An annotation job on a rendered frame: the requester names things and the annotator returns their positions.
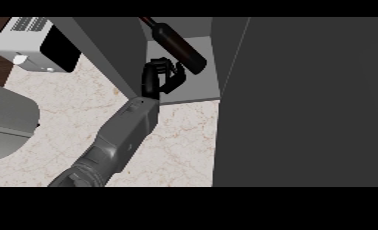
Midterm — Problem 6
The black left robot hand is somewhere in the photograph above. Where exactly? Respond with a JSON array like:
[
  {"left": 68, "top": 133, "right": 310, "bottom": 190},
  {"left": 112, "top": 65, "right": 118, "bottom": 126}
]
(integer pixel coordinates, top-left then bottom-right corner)
[{"left": 140, "top": 56, "right": 187, "bottom": 101}]

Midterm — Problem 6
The dark wine bottle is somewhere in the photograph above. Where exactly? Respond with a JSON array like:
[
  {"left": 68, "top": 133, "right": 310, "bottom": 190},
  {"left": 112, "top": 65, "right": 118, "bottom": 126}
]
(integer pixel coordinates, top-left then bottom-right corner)
[{"left": 138, "top": 16, "right": 208, "bottom": 76}]

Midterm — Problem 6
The grey open cabinet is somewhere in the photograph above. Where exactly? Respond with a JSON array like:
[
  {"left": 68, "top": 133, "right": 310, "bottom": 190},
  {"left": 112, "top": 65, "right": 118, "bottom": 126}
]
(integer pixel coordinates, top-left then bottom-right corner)
[{"left": 48, "top": 16, "right": 252, "bottom": 106}]

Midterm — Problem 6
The dark grey cabinet door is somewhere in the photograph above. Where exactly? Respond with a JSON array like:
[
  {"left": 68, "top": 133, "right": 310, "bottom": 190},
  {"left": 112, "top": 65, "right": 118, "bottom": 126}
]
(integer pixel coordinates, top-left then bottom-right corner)
[{"left": 211, "top": 16, "right": 378, "bottom": 188}]

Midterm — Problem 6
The white appliance with black door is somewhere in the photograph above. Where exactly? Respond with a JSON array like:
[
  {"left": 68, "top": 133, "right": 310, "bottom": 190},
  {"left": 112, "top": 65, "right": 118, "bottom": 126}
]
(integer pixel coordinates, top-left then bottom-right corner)
[{"left": 0, "top": 16, "right": 82, "bottom": 74}]

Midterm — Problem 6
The grey rounded sink basin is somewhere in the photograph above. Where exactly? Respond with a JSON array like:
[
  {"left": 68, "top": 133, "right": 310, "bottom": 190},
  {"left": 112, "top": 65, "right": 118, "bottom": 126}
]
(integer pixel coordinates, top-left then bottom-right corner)
[{"left": 0, "top": 87, "right": 43, "bottom": 160}]

